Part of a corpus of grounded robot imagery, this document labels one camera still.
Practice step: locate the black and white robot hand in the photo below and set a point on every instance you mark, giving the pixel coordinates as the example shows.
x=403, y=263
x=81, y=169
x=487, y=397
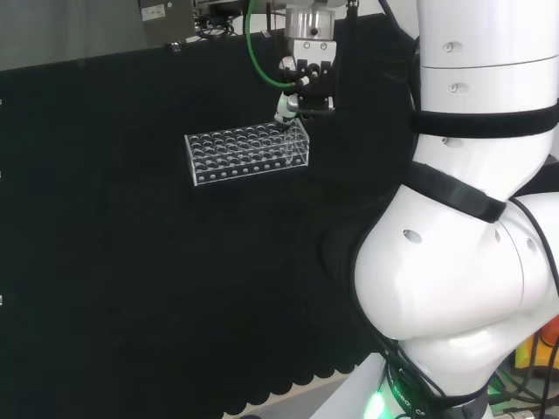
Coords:
x=316, y=87

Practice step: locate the clear glass test tube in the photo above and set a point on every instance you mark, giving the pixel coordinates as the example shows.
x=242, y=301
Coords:
x=290, y=153

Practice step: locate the clear acrylic test tube rack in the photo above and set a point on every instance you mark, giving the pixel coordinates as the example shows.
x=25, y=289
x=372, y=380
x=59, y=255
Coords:
x=240, y=155

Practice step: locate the grey metal box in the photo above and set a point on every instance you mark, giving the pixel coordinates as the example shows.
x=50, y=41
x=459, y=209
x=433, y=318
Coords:
x=166, y=22

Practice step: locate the black bench cloth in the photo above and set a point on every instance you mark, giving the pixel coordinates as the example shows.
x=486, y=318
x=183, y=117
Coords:
x=153, y=262

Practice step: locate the yellow emergency stop button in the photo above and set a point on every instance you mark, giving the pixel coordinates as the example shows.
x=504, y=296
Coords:
x=528, y=353

